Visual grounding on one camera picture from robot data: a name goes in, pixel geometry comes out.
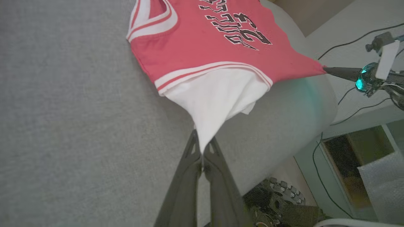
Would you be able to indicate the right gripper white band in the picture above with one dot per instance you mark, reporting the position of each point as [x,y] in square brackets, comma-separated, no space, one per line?
[386,63]

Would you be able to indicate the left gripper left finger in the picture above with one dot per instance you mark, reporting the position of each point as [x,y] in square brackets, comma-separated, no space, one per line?
[181,195]

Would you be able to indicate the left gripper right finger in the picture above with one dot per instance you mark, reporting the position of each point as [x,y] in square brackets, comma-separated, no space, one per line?
[224,198]

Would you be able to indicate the red and white jersey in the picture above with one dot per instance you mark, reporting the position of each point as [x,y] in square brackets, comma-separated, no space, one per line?
[202,44]

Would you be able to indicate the dark robot base mechanism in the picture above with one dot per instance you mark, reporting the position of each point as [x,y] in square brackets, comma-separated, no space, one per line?
[274,205]

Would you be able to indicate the white textured sheet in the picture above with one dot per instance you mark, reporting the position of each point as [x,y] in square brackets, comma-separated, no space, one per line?
[385,189]

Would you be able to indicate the grey and yellow sofa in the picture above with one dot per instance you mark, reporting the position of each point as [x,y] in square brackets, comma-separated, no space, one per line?
[79,126]

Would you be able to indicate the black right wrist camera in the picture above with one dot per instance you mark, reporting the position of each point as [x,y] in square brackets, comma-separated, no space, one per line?
[380,41]

